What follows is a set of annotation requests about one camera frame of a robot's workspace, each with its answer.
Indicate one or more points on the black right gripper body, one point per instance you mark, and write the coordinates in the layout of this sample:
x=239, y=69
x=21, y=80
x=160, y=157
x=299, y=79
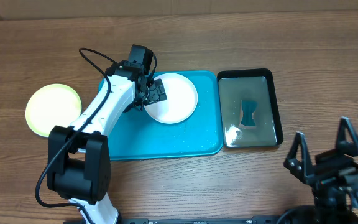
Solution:
x=330, y=164

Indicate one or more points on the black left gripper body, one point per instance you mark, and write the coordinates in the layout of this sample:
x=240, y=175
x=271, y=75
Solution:
x=155, y=94

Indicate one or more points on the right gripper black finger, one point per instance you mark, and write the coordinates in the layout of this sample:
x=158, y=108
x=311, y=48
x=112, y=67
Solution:
x=298, y=160
x=347, y=138

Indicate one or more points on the white plate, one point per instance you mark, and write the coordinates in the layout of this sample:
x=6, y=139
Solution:
x=182, y=98

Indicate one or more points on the yellow plate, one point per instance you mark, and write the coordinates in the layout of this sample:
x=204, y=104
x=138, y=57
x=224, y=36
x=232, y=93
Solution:
x=50, y=106

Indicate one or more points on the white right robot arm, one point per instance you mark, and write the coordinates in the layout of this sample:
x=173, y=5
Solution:
x=333, y=203

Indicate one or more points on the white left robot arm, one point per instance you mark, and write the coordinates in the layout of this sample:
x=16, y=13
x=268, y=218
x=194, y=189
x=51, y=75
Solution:
x=78, y=172

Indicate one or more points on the teal plastic tray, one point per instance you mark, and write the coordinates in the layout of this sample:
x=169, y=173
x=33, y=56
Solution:
x=136, y=135

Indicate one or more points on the black water tray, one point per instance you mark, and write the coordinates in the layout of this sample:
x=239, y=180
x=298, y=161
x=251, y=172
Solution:
x=255, y=85

